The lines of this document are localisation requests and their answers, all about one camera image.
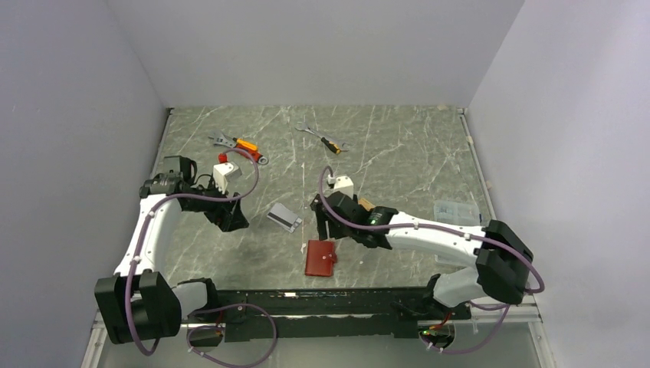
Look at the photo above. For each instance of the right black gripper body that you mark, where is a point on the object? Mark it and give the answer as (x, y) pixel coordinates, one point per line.
(353, 231)

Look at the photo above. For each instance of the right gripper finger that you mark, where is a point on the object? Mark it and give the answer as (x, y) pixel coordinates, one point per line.
(321, 215)
(339, 230)

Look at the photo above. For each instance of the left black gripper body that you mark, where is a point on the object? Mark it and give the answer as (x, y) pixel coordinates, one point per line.
(213, 211)

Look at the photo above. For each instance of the red leather card holder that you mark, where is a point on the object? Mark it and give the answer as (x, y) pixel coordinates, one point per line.
(320, 259)

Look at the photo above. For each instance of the silver VIP card stack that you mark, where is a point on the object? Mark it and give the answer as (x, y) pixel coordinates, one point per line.
(284, 217)

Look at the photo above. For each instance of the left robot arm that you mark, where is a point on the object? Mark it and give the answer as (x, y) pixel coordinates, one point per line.
(163, 199)

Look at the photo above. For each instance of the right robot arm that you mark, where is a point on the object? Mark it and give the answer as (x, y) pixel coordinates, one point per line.
(492, 260)

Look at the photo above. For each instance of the orange gold card stack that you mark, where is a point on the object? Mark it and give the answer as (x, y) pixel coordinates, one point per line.
(366, 204)

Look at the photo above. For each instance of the orange red adjustable wrench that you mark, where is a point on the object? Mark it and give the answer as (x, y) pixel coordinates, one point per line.
(218, 138)

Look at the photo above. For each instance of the clear plastic parts box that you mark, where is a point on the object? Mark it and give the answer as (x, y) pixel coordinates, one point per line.
(457, 213)

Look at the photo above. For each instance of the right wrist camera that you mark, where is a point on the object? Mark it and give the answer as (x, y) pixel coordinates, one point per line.
(343, 184)

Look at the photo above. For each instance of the black yellow handled wrench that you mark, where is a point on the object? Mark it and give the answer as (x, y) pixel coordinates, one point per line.
(335, 146)

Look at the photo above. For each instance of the black aluminium base frame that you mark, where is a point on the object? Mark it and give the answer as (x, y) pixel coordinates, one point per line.
(258, 314)

